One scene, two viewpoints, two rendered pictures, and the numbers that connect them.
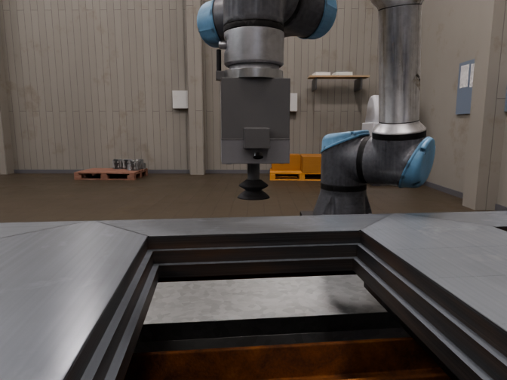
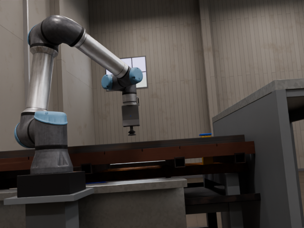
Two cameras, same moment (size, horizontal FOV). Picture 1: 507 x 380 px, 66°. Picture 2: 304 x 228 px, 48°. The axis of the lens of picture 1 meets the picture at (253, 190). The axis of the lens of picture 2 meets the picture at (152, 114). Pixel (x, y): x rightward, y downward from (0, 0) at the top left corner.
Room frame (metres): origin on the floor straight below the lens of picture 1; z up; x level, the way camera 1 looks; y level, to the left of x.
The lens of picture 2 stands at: (2.23, 0.25, 0.78)
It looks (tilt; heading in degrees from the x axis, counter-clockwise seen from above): 7 degrees up; 185
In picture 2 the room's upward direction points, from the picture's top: 4 degrees counter-clockwise
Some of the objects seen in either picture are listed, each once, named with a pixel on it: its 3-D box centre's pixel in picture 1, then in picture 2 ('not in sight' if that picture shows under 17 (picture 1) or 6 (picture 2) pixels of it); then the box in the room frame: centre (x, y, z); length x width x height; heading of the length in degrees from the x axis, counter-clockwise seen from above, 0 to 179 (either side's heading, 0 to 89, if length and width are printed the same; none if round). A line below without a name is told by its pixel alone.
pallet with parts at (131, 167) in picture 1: (112, 169); not in sight; (7.65, 2.77, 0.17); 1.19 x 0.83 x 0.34; 89
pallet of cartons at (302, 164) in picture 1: (300, 166); not in sight; (7.58, -0.92, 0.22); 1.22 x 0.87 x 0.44; 89
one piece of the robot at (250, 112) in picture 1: (252, 116); (131, 115); (0.50, 0.00, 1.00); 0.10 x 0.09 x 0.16; 6
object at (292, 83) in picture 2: not in sight; (284, 105); (0.20, 0.86, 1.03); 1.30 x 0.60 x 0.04; 6
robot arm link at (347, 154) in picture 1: (346, 156); (50, 128); (0.99, -0.24, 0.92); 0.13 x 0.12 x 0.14; 50
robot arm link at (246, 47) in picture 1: (251, 53); (130, 99); (0.51, 0.00, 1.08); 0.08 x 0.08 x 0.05
